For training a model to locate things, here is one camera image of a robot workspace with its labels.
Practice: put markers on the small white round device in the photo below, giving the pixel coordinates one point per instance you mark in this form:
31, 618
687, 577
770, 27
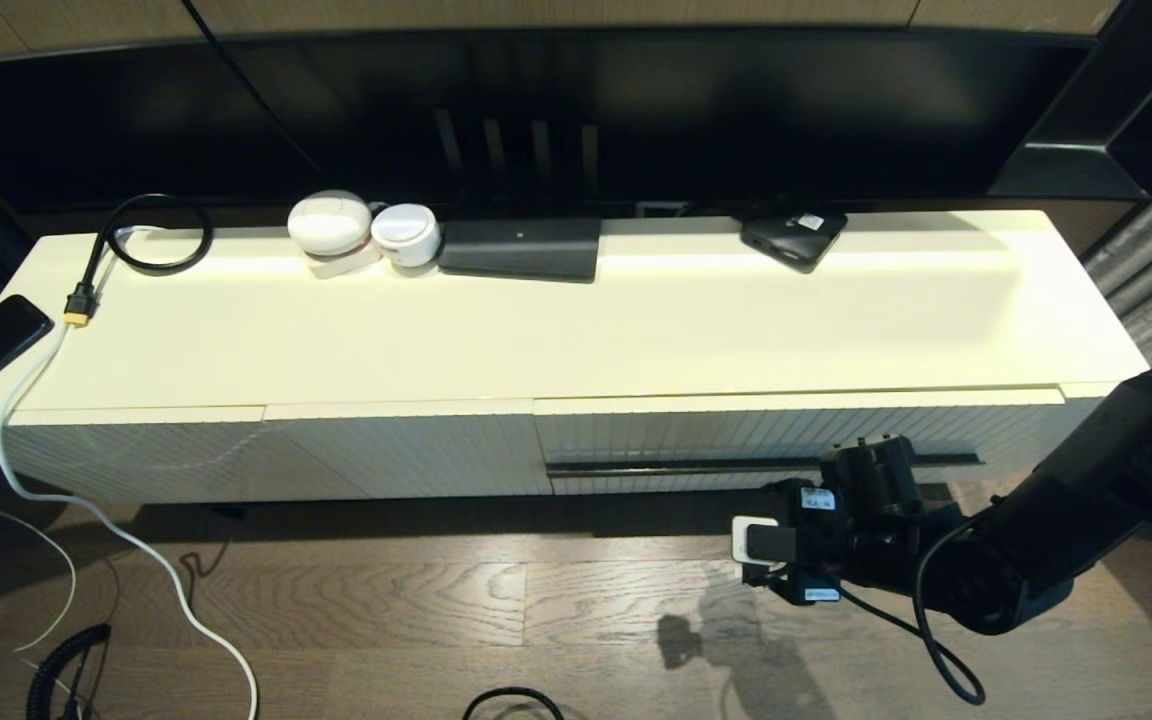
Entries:
405, 231

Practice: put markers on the white TV cabinet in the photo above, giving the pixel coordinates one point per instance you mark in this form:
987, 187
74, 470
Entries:
386, 340

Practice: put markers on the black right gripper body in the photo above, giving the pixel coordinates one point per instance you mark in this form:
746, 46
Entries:
816, 545

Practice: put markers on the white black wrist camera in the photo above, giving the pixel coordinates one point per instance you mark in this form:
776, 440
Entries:
761, 542

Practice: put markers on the large white round device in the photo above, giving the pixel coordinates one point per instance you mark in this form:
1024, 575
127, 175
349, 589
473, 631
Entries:
328, 224

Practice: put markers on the small black box white label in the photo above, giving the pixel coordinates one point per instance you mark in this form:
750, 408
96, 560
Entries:
791, 240

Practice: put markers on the white fluted drawer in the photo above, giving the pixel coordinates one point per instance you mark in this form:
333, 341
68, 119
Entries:
686, 430

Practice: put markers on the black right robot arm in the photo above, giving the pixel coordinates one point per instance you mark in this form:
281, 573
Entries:
1056, 520

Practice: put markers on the black television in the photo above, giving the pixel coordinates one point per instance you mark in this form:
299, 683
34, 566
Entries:
636, 100

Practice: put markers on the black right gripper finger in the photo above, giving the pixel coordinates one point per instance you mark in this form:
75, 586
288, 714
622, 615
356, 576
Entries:
761, 574
784, 590

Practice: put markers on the black wall shelf unit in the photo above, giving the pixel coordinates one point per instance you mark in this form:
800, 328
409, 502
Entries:
1086, 160

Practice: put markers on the black flat set-top box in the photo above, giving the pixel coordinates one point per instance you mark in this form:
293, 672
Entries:
521, 248

